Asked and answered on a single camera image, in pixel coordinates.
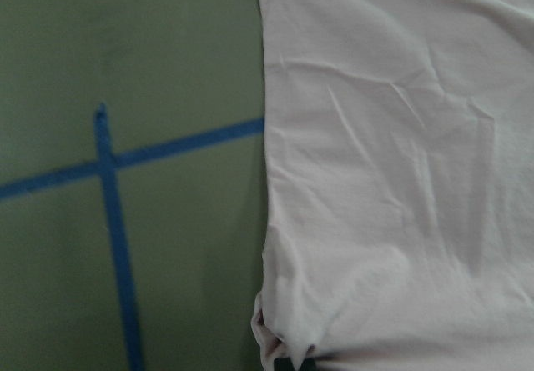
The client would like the pink Snoopy t-shirt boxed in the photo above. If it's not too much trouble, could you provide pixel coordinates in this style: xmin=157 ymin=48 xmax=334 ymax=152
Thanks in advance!
xmin=252 ymin=0 xmax=533 ymax=370

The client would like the brown paper table cover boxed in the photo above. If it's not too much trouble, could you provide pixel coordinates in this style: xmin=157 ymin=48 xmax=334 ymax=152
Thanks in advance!
xmin=1 ymin=0 xmax=266 ymax=370

